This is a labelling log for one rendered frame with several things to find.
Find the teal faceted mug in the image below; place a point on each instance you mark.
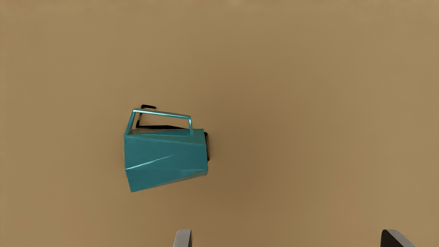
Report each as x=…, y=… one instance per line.
x=161, y=161

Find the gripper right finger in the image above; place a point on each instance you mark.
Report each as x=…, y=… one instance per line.
x=396, y=240

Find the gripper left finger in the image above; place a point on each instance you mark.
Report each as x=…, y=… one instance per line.
x=182, y=239

